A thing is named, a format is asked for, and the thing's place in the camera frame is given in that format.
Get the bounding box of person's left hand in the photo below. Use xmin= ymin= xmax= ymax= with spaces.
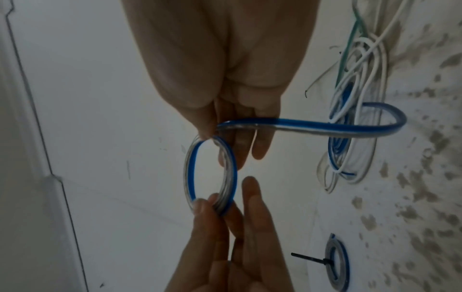
xmin=164 ymin=176 xmax=295 ymax=292

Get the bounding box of person's right hand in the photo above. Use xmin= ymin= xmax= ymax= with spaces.
xmin=121 ymin=0 xmax=320 ymax=172

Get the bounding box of clear blue-striped cable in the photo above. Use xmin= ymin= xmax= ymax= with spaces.
xmin=181 ymin=102 xmax=408 ymax=216
xmin=324 ymin=233 xmax=352 ymax=292

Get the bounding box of green wire coil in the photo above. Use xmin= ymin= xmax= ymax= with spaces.
xmin=334 ymin=0 xmax=371 ymax=89

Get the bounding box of blue wire coil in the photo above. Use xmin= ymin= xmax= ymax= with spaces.
xmin=326 ymin=82 xmax=360 ymax=178

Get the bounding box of white cable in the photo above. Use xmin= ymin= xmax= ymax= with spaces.
xmin=317 ymin=0 xmax=416 ymax=192

